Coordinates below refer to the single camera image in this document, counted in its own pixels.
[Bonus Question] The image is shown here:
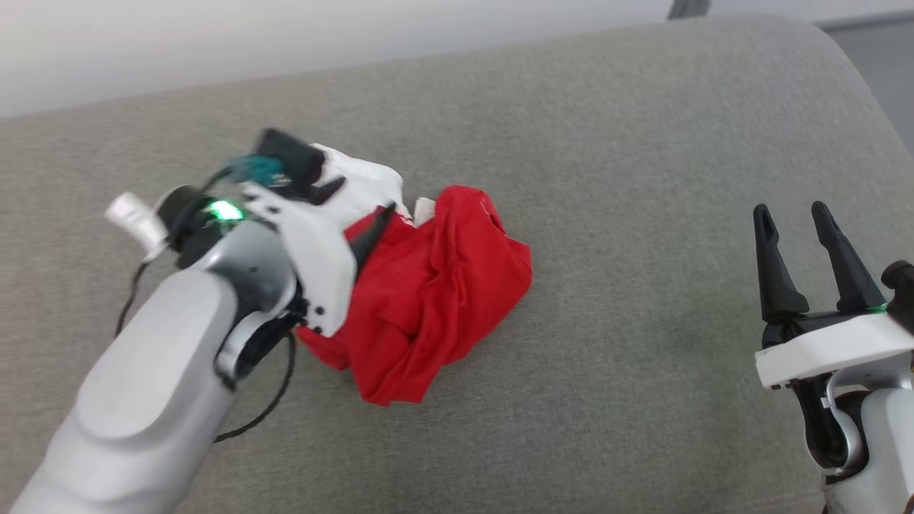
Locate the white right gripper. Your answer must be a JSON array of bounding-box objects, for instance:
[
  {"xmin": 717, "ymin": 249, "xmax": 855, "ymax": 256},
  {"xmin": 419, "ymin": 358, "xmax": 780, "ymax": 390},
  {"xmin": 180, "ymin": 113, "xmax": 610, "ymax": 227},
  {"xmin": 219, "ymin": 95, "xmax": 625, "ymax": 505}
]
[{"xmin": 753, "ymin": 201, "xmax": 914, "ymax": 390}]

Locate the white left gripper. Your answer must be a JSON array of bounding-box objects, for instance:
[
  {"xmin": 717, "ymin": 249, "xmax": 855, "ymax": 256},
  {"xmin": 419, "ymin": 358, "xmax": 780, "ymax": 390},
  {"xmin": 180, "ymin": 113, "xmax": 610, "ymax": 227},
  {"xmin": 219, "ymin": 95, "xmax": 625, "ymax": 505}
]
[{"xmin": 239, "ymin": 176, "xmax": 398, "ymax": 337}]

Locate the red and white jersey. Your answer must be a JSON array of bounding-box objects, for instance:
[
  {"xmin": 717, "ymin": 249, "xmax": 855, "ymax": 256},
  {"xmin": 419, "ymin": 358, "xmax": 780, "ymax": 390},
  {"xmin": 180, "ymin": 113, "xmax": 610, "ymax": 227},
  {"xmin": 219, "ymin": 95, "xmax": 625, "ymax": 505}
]
[{"xmin": 294, "ymin": 143, "xmax": 533, "ymax": 406}]

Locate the grey fabric sofa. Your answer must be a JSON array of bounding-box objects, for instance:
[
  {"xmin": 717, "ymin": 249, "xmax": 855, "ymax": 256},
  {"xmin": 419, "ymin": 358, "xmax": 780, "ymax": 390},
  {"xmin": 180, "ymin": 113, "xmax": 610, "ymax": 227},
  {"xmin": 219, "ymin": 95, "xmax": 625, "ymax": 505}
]
[{"xmin": 0, "ymin": 14, "xmax": 914, "ymax": 514}]

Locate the teal camera cable connector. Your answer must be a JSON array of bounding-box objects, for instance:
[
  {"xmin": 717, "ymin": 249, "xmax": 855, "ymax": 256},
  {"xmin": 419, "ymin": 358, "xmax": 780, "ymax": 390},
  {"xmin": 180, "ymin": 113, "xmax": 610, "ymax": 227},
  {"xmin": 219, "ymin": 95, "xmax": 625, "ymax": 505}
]
[{"xmin": 227, "ymin": 155, "xmax": 286, "ymax": 188}]

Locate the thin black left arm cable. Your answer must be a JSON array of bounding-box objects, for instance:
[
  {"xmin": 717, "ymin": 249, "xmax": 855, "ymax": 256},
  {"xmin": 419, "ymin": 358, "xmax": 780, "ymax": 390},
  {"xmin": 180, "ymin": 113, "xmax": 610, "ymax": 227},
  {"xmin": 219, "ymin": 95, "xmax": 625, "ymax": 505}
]
[{"xmin": 116, "ymin": 263, "xmax": 298, "ymax": 443}]

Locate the white cable sleeve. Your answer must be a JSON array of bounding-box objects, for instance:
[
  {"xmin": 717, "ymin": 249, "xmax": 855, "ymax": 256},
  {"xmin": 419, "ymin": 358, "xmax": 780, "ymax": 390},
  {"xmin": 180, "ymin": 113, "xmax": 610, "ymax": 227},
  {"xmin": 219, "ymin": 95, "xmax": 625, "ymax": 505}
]
[{"xmin": 105, "ymin": 192, "xmax": 169, "ymax": 259}]

